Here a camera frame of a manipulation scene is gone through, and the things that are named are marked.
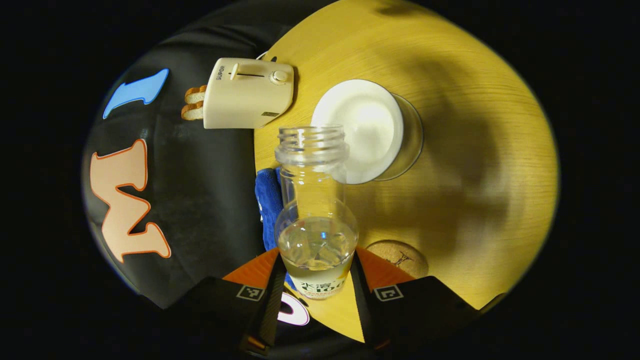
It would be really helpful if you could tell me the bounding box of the cork coaster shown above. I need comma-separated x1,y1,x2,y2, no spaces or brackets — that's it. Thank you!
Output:
366,240,430,280

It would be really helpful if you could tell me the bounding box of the white teacup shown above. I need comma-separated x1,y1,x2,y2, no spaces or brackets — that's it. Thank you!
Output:
311,79,424,185

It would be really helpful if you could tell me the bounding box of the toast slice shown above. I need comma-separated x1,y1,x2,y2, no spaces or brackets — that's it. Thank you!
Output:
181,101,206,122
184,85,208,105

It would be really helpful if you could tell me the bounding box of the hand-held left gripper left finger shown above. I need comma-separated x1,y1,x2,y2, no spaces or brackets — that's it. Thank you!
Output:
170,247,288,353

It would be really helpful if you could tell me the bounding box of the clear water bottle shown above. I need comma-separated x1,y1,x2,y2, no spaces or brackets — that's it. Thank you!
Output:
274,125,360,301

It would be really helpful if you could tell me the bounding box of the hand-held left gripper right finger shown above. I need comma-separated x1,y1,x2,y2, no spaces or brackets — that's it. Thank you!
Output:
350,245,483,351

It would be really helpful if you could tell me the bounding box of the blue folded towel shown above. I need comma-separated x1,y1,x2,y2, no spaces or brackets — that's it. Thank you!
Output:
254,167,296,291

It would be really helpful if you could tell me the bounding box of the black backdrop cloth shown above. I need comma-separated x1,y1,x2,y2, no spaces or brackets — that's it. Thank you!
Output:
80,0,366,358

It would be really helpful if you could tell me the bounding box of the white toaster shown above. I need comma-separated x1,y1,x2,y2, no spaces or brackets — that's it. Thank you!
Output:
202,57,296,130

